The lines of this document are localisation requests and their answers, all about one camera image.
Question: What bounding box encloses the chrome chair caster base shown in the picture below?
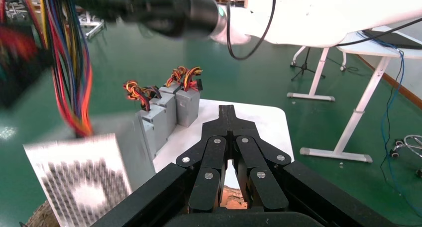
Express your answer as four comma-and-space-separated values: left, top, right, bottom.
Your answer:
389, 134, 422, 179

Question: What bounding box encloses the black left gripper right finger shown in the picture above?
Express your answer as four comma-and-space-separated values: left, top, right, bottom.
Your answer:
228, 105, 292, 211

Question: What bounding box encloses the black tripod stand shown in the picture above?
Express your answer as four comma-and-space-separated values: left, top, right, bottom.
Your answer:
291, 47, 326, 82

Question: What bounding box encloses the white desk with legs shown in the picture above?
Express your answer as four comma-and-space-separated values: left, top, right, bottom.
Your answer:
287, 26, 422, 163

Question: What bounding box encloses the grey metal frame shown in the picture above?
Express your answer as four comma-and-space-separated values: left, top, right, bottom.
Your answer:
79, 12, 106, 40

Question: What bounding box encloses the grey power supply with wires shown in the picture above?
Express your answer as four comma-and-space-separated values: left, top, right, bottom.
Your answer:
123, 80, 167, 154
141, 119, 156, 160
175, 88, 201, 128
159, 66, 204, 94
150, 93, 178, 144
0, 0, 157, 227

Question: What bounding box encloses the black desk cable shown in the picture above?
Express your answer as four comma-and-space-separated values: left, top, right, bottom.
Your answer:
335, 17, 422, 48

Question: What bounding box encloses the black flat device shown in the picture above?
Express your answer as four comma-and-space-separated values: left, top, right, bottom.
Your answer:
362, 29, 422, 51

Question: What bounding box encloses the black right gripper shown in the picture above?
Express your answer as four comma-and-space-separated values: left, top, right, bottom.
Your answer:
71, 0, 185, 38

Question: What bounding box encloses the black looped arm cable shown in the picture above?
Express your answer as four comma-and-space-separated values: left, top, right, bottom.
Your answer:
225, 0, 278, 61

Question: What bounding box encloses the blue hanging cable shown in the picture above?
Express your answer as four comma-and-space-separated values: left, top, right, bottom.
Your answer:
357, 31, 422, 217

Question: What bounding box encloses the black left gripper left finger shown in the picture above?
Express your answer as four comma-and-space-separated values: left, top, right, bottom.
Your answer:
175, 105, 233, 214

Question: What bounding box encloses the brown cardboard divider box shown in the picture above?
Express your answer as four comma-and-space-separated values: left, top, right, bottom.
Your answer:
26, 185, 248, 227

